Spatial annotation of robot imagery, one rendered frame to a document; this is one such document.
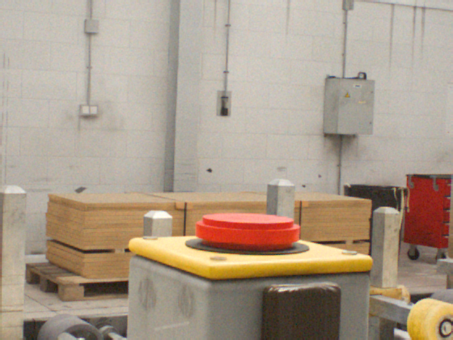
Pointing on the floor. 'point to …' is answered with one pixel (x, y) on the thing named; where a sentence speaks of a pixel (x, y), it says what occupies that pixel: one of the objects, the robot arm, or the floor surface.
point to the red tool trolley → (428, 213)
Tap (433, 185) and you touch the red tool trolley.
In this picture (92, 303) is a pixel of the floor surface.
